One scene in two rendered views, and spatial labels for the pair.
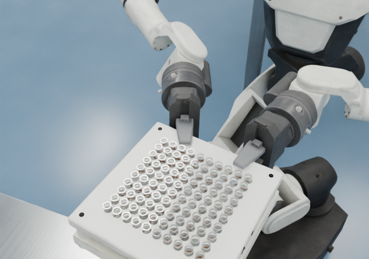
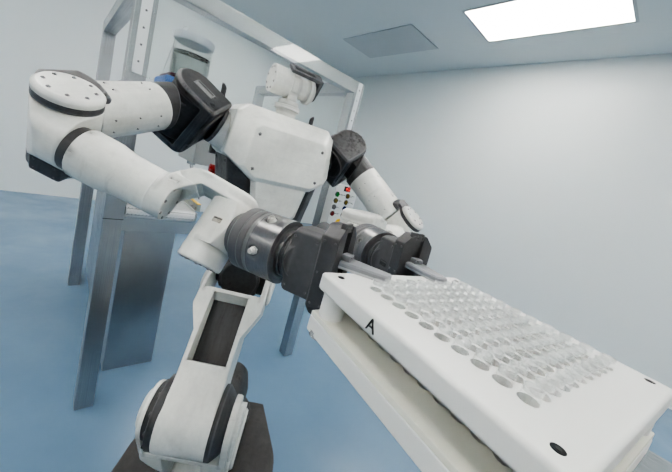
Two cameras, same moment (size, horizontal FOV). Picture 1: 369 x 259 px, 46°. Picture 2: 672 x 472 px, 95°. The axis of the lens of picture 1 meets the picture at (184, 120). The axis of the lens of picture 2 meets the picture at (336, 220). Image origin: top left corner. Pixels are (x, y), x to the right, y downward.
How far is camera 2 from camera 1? 71 cm
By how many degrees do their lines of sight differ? 67
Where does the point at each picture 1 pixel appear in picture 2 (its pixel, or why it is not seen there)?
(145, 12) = (130, 157)
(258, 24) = (109, 250)
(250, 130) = (408, 248)
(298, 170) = not seen: hidden behind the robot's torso
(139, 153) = (383, 309)
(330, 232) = (264, 428)
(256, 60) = (105, 294)
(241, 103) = (205, 304)
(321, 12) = (299, 179)
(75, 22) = not seen: outside the picture
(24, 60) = not seen: outside the picture
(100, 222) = (573, 428)
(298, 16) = (277, 186)
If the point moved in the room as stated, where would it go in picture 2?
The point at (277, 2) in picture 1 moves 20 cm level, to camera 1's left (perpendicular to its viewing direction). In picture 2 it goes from (260, 171) to (182, 157)
